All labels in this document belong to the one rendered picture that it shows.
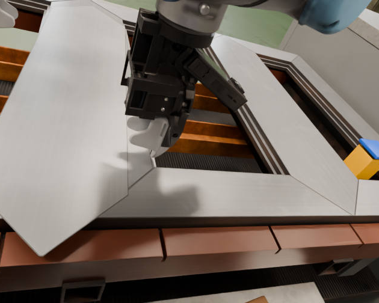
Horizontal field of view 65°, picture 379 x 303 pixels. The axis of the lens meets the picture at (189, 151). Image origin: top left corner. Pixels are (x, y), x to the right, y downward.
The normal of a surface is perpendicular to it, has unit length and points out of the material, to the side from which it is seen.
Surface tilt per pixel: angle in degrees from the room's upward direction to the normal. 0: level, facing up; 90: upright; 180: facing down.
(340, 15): 90
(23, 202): 0
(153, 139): 93
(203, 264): 90
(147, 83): 90
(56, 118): 0
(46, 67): 0
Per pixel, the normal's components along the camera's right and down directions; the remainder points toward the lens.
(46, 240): 0.33, -0.71
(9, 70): 0.23, 0.70
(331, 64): -0.91, -0.08
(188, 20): 0.00, 0.66
